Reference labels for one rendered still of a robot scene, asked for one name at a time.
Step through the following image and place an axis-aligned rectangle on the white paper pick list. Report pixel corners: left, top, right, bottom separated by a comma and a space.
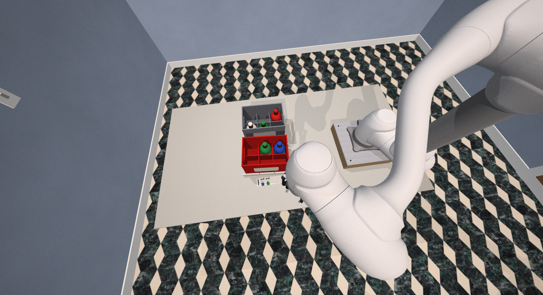
257, 175, 282, 186

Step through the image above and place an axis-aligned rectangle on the dark grey crate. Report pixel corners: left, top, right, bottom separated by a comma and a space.
242, 103, 285, 137

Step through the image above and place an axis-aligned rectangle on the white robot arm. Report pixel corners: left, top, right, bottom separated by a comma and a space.
285, 0, 543, 280

